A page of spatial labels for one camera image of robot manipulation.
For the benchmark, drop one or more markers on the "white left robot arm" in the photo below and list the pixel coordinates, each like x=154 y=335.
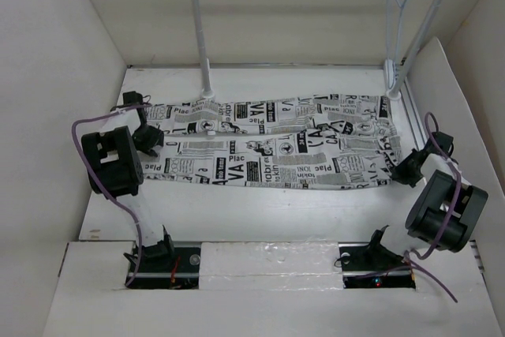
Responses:
x=112 y=159

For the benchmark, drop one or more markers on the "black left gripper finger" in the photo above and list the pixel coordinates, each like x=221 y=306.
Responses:
x=148 y=151
x=157 y=138

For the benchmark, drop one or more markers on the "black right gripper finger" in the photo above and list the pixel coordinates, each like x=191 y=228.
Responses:
x=406 y=167
x=407 y=179

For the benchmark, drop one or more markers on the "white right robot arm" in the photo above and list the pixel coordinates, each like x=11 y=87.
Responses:
x=444 y=215

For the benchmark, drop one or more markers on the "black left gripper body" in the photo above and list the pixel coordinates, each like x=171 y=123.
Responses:
x=145 y=136

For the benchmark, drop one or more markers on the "light blue wire hanger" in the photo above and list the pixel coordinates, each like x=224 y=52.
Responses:
x=393 y=42

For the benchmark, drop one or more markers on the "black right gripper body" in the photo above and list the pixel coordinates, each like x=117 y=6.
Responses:
x=407 y=171

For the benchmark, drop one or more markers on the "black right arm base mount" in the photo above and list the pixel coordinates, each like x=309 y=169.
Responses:
x=370 y=265

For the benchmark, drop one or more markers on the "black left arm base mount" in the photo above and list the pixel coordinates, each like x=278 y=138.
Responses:
x=179 y=271

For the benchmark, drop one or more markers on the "newspaper print trousers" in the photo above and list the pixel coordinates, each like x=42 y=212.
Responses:
x=317 y=142

